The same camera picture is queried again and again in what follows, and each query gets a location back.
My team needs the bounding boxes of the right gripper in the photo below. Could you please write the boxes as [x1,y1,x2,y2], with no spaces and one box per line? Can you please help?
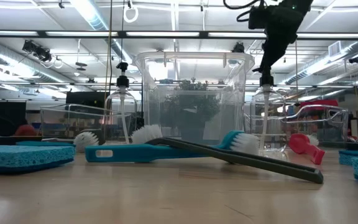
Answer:
[260,4,305,77]

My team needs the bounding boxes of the clear soap dispenser bottle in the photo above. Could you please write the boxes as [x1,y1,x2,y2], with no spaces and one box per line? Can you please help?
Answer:
[104,61,139,146]
[249,66,288,157]

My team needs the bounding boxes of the tall clear plastic bin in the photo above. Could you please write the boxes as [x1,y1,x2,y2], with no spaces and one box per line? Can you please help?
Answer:
[131,50,256,146]

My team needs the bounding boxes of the red dish brush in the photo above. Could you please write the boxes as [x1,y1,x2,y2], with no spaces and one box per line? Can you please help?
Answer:
[288,133,326,166]

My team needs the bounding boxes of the dark grey round-head dish brush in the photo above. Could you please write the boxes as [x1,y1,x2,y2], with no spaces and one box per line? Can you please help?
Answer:
[131,124,324,185]

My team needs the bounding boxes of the teal dish brush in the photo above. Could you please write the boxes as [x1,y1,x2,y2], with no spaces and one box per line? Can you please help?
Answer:
[85,129,260,164]

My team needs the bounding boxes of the red container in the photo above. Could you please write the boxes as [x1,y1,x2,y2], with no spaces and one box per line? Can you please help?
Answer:
[299,99,339,109]

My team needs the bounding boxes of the shallow clear plastic bin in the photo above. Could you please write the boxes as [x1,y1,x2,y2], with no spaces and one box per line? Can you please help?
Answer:
[243,104,350,149]
[40,103,134,146]

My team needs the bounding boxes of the small green potted plant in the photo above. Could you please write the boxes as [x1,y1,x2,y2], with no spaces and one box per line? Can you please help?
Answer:
[162,77,222,142]

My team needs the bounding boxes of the black monitor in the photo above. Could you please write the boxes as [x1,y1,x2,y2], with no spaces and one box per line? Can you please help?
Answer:
[65,91,111,108]

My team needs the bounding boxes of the person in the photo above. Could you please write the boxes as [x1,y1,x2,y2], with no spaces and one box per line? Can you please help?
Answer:
[14,119,40,137]

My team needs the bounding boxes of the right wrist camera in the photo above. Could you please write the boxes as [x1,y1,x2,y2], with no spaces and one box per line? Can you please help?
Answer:
[248,4,270,31]

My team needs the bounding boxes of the silver ventilation duct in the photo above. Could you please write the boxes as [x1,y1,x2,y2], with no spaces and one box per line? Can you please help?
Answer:
[286,40,358,85]
[70,0,134,65]

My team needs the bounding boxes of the white hanging ring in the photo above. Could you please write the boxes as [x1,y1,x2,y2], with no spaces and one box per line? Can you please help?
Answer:
[123,5,139,24]

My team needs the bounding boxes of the black frame bar with lights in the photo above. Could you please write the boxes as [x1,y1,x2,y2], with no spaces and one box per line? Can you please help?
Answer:
[0,29,358,40]

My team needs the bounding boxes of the yellow hanging cable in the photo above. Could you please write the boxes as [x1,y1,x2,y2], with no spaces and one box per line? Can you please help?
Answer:
[103,0,113,139]

